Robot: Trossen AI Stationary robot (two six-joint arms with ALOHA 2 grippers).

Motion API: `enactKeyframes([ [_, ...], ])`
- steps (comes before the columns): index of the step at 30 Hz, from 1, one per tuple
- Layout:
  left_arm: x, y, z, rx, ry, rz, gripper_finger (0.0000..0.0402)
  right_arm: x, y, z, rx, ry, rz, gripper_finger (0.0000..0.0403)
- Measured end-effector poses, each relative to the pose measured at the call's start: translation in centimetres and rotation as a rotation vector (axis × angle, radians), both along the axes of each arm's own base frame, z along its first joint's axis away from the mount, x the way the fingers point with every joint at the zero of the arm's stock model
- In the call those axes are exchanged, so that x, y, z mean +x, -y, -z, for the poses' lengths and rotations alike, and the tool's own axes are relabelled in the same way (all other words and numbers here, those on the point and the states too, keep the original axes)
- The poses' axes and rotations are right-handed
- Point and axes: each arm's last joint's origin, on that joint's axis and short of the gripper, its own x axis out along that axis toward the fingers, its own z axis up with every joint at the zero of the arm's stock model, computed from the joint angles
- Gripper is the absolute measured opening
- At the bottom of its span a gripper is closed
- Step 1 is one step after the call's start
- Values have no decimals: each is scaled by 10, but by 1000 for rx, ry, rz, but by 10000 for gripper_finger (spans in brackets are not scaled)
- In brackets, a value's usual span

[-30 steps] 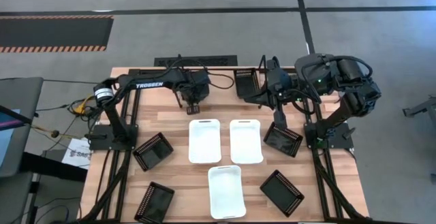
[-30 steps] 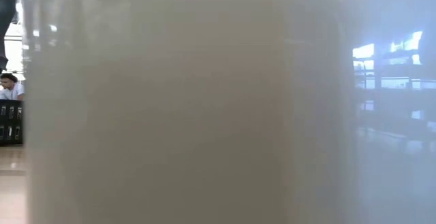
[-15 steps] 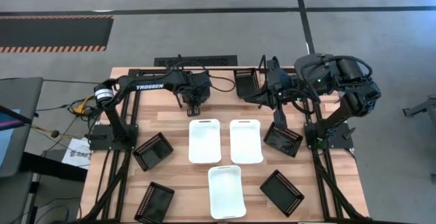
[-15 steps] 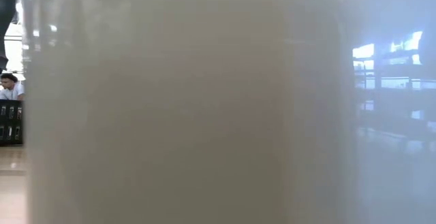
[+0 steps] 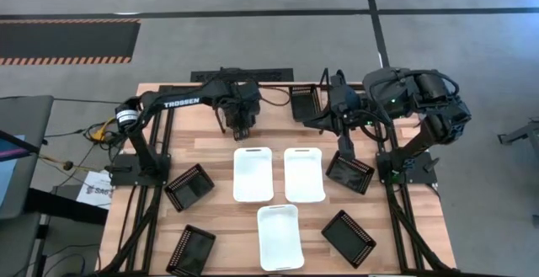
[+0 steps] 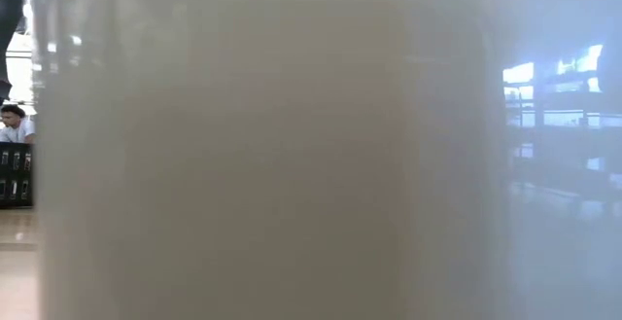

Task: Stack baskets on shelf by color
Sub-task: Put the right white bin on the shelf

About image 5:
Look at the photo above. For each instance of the laptop with blue screen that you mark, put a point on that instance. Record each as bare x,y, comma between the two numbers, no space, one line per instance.
5,176

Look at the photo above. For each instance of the black perforated plastic basket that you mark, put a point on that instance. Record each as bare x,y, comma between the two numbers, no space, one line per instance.
304,104
348,239
191,251
351,176
188,188

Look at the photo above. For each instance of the grey desk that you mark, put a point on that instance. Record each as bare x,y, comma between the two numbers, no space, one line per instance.
31,117

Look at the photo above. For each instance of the black metal hook stand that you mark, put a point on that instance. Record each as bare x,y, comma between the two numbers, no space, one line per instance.
323,77

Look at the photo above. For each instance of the black hazard-striped floor mat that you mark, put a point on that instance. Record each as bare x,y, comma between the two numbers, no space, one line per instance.
67,41

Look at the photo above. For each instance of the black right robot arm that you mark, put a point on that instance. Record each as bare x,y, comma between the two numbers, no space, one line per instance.
438,121

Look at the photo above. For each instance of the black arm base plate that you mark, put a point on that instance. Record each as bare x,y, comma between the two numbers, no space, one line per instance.
425,172
122,176

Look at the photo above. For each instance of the printed white paper sheet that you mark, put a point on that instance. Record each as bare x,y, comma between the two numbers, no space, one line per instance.
96,193

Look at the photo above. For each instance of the black metal table frame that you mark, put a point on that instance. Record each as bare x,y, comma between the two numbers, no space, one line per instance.
394,209

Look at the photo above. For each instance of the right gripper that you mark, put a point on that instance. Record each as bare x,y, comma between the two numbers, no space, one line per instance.
343,113

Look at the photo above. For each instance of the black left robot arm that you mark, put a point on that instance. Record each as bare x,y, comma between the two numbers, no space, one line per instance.
181,102

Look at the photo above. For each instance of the white plastic basket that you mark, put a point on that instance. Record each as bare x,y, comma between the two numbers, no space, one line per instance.
280,239
304,176
252,176

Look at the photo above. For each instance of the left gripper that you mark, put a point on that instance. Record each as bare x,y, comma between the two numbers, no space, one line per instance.
233,104

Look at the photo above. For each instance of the grey stand leg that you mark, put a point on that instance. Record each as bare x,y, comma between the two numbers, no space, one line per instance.
524,131

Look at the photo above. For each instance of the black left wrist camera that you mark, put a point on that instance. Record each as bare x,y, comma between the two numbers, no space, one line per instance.
254,96

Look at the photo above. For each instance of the black beam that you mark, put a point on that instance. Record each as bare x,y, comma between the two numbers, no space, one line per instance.
63,207

